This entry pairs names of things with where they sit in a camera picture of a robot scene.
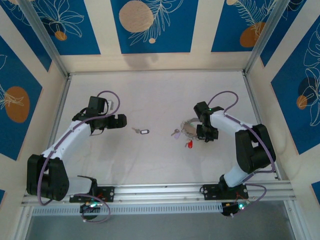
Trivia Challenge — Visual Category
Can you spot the beige round keyring with chains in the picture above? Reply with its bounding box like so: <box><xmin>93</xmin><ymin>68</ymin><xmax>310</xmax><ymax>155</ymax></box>
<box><xmin>180</xmin><ymin>117</ymin><xmax>201</xmax><ymax>141</ymax></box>

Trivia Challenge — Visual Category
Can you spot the key with black tag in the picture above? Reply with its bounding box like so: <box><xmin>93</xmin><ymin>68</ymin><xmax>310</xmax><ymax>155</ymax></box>
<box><xmin>131</xmin><ymin>126</ymin><xmax>150</xmax><ymax>135</ymax></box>

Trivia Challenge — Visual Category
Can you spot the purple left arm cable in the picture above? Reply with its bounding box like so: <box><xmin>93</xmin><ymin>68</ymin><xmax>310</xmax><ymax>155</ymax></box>
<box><xmin>36</xmin><ymin>90</ymin><xmax>121</xmax><ymax>206</ymax></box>

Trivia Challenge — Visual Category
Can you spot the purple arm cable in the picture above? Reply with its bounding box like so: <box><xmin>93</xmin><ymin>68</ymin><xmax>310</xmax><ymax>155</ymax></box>
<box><xmin>36</xmin><ymin>90</ymin><xmax>121</xmax><ymax>206</ymax></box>
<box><xmin>207</xmin><ymin>91</ymin><xmax>277</xmax><ymax>182</ymax></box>

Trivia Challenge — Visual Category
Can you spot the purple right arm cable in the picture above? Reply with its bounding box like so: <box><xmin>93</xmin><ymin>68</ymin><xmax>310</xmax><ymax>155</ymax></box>
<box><xmin>207</xmin><ymin>91</ymin><xmax>277</xmax><ymax>182</ymax></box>

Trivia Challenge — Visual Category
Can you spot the aluminium table edge rail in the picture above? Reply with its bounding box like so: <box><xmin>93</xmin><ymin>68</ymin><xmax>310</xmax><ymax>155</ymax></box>
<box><xmin>46</xmin><ymin>74</ymin><xmax>73</xmax><ymax>153</ymax></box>
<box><xmin>242</xmin><ymin>72</ymin><xmax>283</xmax><ymax>182</ymax></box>
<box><xmin>67</xmin><ymin>69</ymin><xmax>247</xmax><ymax>76</ymax></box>

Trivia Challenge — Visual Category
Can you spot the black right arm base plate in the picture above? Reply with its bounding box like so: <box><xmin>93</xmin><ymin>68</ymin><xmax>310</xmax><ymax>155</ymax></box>
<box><xmin>202</xmin><ymin>183</ymin><xmax>249</xmax><ymax>201</ymax></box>

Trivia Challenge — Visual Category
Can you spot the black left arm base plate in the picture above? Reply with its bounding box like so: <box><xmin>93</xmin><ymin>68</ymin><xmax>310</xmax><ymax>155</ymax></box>
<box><xmin>69</xmin><ymin>185</ymin><xmax>116</xmax><ymax>203</ymax></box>

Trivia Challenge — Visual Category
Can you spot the long aluminium base rail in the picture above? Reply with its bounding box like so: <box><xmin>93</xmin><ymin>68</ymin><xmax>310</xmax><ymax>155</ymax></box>
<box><xmin>21</xmin><ymin>181</ymin><xmax>297</xmax><ymax>206</ymax></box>

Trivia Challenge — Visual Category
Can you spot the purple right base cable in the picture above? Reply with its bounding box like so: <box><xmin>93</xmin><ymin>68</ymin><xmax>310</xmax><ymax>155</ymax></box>
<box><xmin>231</xmin><ymin>183</ymin><xmax>268</xmax><ymax>218</ymax></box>

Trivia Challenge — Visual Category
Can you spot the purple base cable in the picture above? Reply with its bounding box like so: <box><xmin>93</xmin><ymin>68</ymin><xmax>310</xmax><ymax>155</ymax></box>
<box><xmin>81</xmin><ymin>197</ymin><xmax>111</xmax><ymax>224</ymax></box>
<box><xmin>231</xmin><ymin>183</ymin><xmax>268</xmax><ymax>218</ymax></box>

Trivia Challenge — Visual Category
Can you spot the grey slotted cable duct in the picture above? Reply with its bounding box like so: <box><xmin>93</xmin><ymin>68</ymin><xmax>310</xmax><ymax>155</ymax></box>
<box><xmin>31</xmin><ymin>201</ymin><xmax>226</xmax><ymax>216</ymax></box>

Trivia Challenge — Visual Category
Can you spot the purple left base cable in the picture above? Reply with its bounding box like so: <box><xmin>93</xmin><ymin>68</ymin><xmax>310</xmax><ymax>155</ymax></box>
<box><xmin>81</xmin><ymin>197</ymin><xmax>111</xmax><ymax>224</ymax></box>

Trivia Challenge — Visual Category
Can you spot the aluminium frame post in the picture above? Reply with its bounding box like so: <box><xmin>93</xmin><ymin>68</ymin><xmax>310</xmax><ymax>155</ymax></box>
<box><xmin>17</xmin><ymin>0</ymin><xmax>71</xmax><ymax>80</ymax></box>
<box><xmin>243</xmin><ymin>0</ymin><xmax>292</xmax><ymax>76</ymax></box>

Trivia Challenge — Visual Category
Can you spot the aluminium frame leg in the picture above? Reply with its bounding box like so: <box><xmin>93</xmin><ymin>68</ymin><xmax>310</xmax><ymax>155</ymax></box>
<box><xmin>13</xmin><ymin>206</ymin><xmax>35</xmax><ymax>240</ymax></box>
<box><xmin>283</xmin><ymin>199</ymin><xmax>305</xmax><ymax>240</ymax></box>

